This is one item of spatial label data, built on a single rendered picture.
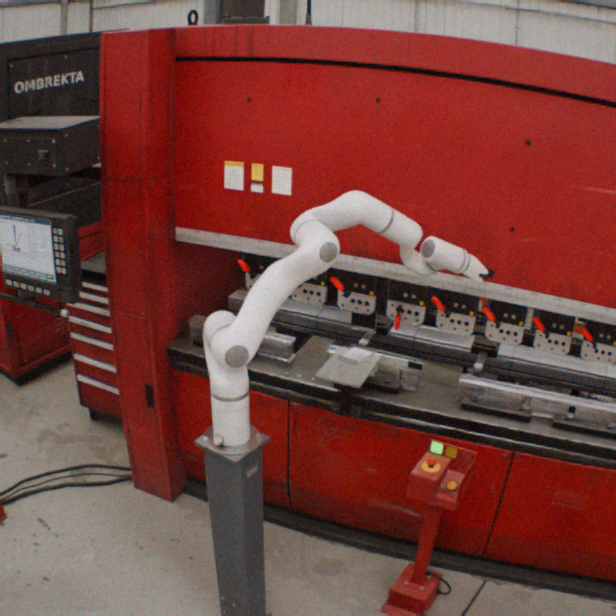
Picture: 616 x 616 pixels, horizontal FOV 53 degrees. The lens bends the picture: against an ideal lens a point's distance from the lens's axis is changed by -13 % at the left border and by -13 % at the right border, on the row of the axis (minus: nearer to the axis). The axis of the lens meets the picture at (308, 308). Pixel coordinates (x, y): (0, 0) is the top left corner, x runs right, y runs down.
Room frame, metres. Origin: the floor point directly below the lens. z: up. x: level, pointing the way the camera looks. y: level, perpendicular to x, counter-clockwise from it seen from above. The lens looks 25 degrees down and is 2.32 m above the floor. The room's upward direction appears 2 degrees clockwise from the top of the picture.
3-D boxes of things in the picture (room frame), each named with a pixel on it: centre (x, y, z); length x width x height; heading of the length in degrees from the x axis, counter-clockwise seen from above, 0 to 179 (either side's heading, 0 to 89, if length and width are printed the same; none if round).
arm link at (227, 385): (1.86, 0.24, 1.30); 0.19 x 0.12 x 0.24; 21
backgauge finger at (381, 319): (2.64, -0.27, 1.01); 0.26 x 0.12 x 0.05; 158
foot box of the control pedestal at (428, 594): (1.94, -0.50, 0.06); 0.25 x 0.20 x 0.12; 150
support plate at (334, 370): (2.35, -0.17, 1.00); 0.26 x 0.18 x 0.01; 158
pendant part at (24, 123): (2.52, 1.12, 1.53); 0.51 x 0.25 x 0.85; 68
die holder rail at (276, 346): (2.70, 0.29, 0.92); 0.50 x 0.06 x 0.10; 68
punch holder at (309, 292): (2.57, -0.01, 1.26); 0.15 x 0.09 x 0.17; 68
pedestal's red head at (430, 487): (1.97, -0.52, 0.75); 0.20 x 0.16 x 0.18; 60
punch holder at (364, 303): (2.50, -0.20, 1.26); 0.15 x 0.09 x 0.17; 68
